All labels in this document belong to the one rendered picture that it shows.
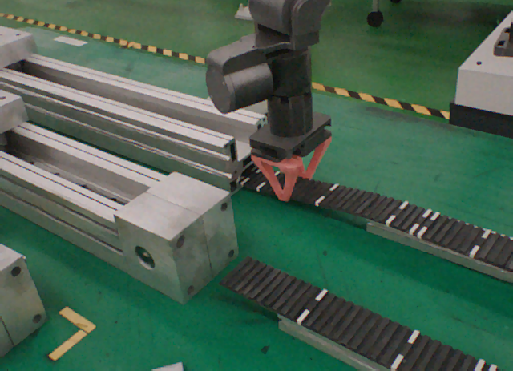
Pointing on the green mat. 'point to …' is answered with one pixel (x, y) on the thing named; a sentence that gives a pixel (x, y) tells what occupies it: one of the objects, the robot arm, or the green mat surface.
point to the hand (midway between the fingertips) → (294, 185)
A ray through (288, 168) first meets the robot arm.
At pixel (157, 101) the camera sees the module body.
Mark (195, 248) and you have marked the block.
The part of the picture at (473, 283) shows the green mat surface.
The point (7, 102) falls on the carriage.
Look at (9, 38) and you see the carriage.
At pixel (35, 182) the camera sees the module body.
